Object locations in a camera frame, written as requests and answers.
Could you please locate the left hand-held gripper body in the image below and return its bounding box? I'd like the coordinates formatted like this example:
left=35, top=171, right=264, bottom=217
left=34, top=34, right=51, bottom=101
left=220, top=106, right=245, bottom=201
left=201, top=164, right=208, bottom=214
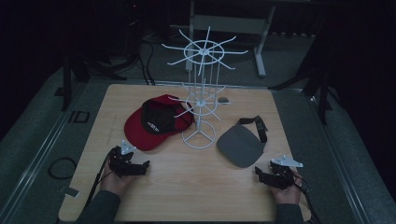
left=107, top=139, right=148, bottom=178

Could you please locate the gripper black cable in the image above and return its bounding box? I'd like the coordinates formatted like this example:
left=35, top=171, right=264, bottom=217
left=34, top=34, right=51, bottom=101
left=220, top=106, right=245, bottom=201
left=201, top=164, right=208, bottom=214
left=292, top=174, right=322, bottom=224
left=84, top=148, right=114, bottom=210

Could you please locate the red baseball cap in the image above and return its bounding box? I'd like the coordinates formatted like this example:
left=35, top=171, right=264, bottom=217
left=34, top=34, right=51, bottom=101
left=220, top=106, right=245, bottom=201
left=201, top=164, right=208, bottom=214
left=123, top=93, right=196, bottom=152

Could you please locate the person's left hand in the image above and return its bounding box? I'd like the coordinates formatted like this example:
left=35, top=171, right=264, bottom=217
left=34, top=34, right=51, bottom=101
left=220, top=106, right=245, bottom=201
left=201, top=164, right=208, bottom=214
left=99, top=159, right=134, bottom=198

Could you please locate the white metal table frame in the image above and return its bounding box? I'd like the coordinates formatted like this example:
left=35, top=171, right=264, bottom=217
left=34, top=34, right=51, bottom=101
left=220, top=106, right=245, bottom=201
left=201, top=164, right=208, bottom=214
left=185, top=0, right=277, bottom=78

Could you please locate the person's right hand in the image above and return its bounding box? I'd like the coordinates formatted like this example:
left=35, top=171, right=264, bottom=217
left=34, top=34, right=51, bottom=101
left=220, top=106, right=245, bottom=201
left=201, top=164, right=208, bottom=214
left=270, top=170, right=304, bottom=205

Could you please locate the grey tape piece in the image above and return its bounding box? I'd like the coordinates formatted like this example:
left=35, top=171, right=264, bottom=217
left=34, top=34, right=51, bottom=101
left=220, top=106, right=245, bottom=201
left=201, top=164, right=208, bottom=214
left=64, top=187, right=80, bottom=199

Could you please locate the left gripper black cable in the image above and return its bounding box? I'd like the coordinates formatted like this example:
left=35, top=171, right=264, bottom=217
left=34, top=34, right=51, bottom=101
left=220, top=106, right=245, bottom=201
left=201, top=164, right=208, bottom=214
left=84, top=148, right=114, bottom=210

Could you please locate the black metal stand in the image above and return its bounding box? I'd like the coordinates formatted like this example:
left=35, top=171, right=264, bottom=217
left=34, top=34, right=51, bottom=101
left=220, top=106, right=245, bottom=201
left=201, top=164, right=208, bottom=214
left=268, top=59, right=337, bottom=126
left=60, top=50, right=128, bottom=112

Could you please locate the white wire hat rack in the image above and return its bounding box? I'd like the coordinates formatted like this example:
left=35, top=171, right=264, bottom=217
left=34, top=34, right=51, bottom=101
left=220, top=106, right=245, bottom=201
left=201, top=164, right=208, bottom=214
left=161, top=25, right=249, bottom=150

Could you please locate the grey sun visor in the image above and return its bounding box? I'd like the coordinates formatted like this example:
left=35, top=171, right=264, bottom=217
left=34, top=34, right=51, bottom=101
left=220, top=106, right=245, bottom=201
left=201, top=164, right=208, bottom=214
left=216, top=115, right=269, bottom=169

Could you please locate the black cable loop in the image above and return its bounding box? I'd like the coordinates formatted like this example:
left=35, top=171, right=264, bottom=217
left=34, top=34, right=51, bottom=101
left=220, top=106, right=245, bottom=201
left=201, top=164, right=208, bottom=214
left=47, top=157, right=78, bottom=180

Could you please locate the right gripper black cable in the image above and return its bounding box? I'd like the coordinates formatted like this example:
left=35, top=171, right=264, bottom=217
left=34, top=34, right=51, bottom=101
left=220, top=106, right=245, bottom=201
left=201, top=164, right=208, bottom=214
left=292, top=174, right=322, bottom=224

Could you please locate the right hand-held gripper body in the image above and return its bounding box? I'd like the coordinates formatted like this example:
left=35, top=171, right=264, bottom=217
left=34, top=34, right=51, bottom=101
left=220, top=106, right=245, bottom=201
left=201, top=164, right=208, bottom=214
left=264, top=154, right=304, bottom=191

